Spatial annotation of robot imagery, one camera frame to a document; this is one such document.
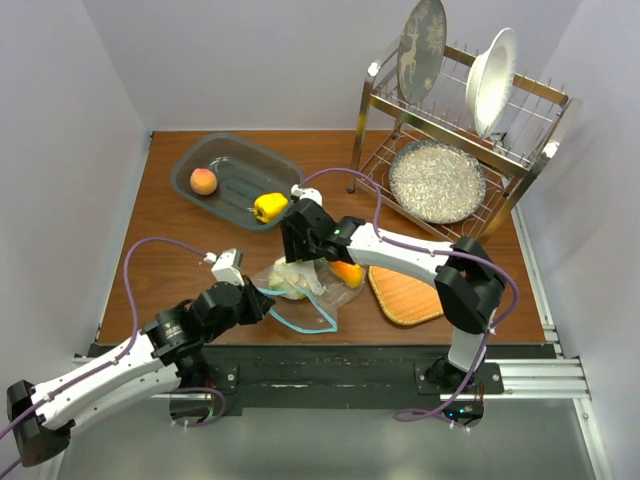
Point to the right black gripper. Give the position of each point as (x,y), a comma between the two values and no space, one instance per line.
(290,234)

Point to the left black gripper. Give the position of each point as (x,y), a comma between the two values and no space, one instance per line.
(258,302)

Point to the yellow fake bell pepper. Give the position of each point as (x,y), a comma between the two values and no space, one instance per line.
(269,206)

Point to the clear zip top bag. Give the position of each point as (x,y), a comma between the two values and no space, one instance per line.
(309,295)

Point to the fake brown egg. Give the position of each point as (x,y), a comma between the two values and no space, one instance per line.
(203,181)

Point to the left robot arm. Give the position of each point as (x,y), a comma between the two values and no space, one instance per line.
(163,356)

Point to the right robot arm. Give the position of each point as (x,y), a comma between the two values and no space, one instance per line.
(468,284)

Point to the white fake cauliflower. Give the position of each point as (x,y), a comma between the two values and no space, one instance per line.
(294,281)

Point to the orange fake fruit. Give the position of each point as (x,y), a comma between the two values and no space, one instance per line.
(351,274)

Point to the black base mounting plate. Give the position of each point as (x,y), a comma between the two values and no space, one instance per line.
(378,377)

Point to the clear glass container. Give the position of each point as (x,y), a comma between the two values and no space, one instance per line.
(244,171)

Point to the woven bamboo tray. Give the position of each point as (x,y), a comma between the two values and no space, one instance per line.
(404,300)

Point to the speckled blue rimmed plate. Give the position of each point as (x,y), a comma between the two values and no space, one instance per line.
(437,183)

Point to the metal dish rack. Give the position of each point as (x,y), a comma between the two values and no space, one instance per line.
(534,122)

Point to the grey reindeer plate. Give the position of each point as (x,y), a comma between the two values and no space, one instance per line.
(421,50)

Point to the white bowl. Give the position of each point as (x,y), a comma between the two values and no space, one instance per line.
(490,81)

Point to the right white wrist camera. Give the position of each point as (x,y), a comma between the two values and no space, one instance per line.
(298,192)

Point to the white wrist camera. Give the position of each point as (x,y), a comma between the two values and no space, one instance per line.
(226,267)
(298,192)

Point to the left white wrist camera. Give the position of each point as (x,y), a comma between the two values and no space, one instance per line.
(226,267)

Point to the aluminium frame rail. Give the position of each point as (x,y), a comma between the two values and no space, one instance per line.
(537,424)

